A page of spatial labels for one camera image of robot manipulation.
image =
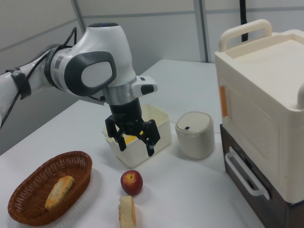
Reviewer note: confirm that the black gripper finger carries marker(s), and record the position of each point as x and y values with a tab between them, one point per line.
114	131
150	135

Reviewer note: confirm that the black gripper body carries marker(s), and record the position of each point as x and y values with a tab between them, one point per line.
126	114

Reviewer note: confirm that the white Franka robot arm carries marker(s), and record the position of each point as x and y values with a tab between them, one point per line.
102	50

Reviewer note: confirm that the yellow cube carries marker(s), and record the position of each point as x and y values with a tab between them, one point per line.
131	140

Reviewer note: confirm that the white rectangular plastic box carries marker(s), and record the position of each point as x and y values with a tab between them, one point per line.
156	133

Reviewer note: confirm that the small white lidded bin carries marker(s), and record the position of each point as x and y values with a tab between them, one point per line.
194	137

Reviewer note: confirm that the red apple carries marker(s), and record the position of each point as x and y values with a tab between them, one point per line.
131	183

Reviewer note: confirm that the toy bread slice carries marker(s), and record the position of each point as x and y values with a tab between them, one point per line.
127	211

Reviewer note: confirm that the yellow toy bread loaf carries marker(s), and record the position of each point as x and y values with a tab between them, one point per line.
59	192

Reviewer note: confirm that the brown wicker basket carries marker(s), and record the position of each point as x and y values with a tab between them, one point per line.
31	190

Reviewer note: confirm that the cream toy cabinet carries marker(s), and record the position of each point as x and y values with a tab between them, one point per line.
259	99

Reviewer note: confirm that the black background pole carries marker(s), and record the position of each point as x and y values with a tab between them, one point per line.
243	21

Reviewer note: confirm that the dark brown drawer unit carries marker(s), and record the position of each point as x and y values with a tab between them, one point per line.
280	209

